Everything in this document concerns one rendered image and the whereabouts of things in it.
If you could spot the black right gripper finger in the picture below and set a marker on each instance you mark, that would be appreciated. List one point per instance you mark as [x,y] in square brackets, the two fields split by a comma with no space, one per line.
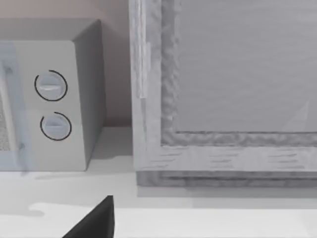
[100,220]

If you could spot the pale round microwave knob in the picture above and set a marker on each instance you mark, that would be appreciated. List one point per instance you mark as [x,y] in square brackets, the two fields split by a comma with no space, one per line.
[50,85]
[56,126]

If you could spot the pale microwave oven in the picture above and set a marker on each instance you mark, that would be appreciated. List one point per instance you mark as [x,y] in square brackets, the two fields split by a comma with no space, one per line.
[62,111]

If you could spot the grey wooden cabinet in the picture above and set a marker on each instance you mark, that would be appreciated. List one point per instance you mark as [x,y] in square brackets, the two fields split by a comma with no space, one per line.
[223,158]

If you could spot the grey cabinet door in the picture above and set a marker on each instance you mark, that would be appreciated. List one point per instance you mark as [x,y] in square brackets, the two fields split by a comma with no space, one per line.
[245,69]

